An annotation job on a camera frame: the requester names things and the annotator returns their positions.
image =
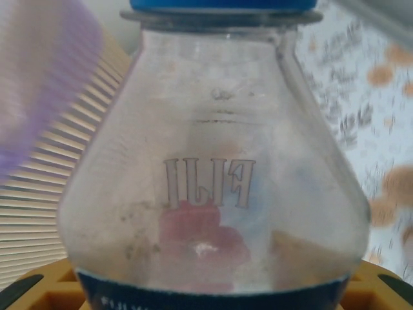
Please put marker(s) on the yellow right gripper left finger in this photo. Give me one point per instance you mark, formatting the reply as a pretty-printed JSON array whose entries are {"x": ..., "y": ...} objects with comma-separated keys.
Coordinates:
[{"x": 55, "y": 290}]

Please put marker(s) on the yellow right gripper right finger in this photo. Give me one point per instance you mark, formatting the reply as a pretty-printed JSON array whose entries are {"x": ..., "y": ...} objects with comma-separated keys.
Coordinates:
[{"x": 371, "y": 294}]

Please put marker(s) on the beige slatted plastic bin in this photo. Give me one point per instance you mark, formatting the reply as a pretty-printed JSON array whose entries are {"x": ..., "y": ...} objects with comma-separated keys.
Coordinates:
[{"x": 48, "y": 193}]

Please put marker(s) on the square Fiji water bottle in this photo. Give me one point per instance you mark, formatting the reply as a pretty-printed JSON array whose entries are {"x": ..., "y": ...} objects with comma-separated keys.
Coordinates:
[{"x": 209, "y": 129}]

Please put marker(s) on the floral tablecloth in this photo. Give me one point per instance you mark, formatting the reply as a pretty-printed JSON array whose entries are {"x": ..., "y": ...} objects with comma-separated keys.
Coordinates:
[{"x": 355, "y": 97}]

